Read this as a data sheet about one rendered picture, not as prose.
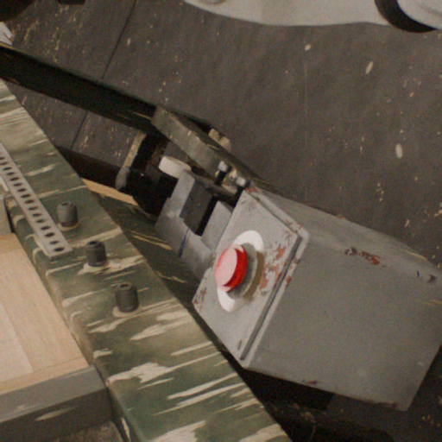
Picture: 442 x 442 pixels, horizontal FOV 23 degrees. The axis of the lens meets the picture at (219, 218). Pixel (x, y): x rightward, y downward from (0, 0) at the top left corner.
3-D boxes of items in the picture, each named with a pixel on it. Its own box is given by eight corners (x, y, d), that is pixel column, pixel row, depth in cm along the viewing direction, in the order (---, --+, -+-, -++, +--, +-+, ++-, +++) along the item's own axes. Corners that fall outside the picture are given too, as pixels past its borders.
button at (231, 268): (267, 260, 87) (245, 253, 86) (246, 305, 88) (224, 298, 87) (248, 242, 91) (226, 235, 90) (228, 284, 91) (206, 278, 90)
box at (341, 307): (478, 293, 91) (304, 231, 83) (414, 416, 93) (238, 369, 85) (405, 240, 101) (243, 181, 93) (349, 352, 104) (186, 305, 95)
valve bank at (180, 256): (445, 287, 122) (269, 227, 111) (389, 398, 125) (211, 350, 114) (266, 154, 165) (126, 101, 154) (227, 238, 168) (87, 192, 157)
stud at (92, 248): (110, 265, 133) (105, 243, 132) (91, 271, 132) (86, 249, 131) (104, 257, 135) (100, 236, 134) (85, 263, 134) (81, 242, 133)
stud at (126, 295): (142, 310, 122) (138, 287, 120) (121, 317, 121) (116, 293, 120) (135, 301, 124) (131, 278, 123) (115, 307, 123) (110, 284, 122)
